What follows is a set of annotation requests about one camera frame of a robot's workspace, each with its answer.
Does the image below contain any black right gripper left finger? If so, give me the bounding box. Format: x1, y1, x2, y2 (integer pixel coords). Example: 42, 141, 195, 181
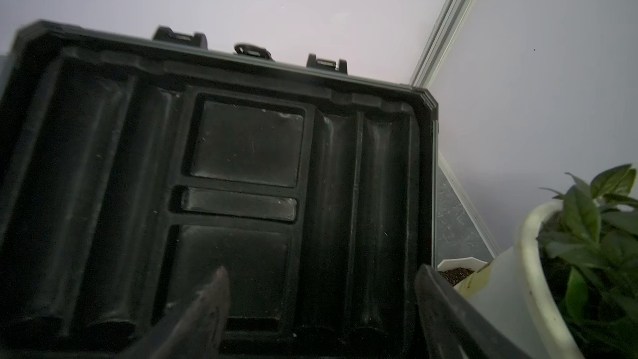
119, 267, 229, 358

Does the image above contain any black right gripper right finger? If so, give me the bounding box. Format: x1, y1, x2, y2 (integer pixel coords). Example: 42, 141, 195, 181
415, 264, 528, 359

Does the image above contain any dark grey poker case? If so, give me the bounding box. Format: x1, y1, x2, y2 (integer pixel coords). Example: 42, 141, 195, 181
1, 21, 438, 358

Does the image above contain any white plant pot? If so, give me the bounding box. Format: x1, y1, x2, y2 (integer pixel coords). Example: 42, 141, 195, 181
436, 200, 583, 358

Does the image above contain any green potted plant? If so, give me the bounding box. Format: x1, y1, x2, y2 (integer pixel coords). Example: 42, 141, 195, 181
537, 164, 637, 358

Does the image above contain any aluminium frame corner post right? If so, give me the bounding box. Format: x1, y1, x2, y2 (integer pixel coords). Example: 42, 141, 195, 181
410, 0, 476, 88

